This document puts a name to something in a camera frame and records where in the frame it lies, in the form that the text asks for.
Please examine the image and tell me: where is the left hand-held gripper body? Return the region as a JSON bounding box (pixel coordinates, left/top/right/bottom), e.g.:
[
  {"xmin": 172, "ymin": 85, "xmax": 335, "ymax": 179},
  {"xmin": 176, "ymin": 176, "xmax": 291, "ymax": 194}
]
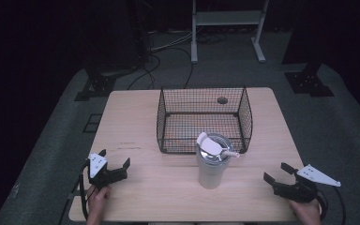
[{"xmin": 87, "ymin": 152, "xmax": 124, "ymax": 190}]

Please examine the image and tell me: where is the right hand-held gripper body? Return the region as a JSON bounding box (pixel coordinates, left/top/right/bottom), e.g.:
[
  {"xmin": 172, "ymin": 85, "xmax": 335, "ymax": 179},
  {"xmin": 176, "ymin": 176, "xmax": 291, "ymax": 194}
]
[{"xmin": 273, "ymin": 164, "xmax": 342, "ymax": 204}]

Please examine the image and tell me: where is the white tumbler cup with straw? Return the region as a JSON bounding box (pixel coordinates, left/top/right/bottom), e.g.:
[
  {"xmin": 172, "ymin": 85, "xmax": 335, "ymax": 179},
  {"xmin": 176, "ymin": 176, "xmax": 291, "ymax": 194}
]
[{"xmin": 195, "ymin": 131, "xmax": 241, "ymax": 190}]

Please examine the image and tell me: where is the black wire mesh basket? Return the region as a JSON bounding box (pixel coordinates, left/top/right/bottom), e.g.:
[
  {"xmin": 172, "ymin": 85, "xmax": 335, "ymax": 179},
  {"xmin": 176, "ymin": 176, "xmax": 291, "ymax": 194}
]
[{"xmin": 156, "ymin": 86, "xmax": 254, "ymax": 155}]

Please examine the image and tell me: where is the person's right hand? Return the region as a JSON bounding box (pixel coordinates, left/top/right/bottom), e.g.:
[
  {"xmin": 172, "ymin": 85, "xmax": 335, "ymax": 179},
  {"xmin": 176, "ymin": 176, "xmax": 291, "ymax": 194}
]
[{"xmin": 288, "ymin": 198, "xmax": 323, "ymax": 225}]

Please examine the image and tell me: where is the person's left hand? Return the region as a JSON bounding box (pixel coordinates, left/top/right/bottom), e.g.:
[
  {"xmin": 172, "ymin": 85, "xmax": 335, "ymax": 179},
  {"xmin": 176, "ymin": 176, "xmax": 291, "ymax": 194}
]
[{"xmin": 85, "ymin": 184, "xmax": 112, "ymax": 225}]

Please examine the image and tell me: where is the black stand base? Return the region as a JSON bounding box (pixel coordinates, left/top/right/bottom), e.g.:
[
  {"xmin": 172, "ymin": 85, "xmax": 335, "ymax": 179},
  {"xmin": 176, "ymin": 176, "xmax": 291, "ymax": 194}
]
[
  {"xmin": 283, "ymin": 61, "xmax": 336, "ymax": 98},
  {"xmin": 74, "ymin": 64, "xmax": 117, "ymax": 102}
]

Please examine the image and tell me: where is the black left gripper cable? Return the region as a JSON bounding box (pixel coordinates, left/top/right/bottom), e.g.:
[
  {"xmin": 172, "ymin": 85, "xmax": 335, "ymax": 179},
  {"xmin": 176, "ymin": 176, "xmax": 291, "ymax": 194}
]
[{"xmin": 78, "ymin": 162, "xmax": 91, "ymax": 220}]

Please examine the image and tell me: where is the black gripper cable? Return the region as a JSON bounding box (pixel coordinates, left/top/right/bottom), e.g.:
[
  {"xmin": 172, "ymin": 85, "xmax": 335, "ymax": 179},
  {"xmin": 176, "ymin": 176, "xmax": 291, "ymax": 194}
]
[
  {"xmin": 78, "ymin": 162, "xmax": 91, "ymax": 220},
  {"xmin": 316, "ymin": 186, "xmax": 348, "ymax": 225}
]

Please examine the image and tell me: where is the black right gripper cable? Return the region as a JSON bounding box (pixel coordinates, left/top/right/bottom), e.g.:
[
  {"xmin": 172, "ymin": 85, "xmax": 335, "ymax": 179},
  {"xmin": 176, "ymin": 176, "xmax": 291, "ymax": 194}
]
[{"xmin": 316, "ymin": 186, "xmax": 348, "ymax": 225}]

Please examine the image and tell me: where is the black floor cable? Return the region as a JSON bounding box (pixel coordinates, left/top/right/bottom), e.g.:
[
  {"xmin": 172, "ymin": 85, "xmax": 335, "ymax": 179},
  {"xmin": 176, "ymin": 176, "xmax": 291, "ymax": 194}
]
[
  {"xmin": 167, "ymin": 46, "xmax": 195, "ymax": 89},
  {"xmin": 126, "ymin": 53, "xmax": 162, "ymax": 91}
]

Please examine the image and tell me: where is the white floor cable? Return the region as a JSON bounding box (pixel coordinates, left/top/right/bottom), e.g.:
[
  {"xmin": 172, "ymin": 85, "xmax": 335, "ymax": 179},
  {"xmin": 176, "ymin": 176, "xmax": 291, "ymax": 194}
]
[{"xmin": 149, "ymin": 30, "xmax": 195, "ymax": 53}]

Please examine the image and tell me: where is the white metal stand frame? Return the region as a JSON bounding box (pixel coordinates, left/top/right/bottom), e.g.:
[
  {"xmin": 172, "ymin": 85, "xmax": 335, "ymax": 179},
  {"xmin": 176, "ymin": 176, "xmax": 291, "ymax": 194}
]
[{"xmin": 190, "ymin": 0, "xmax": 270, "ymax": 65}]

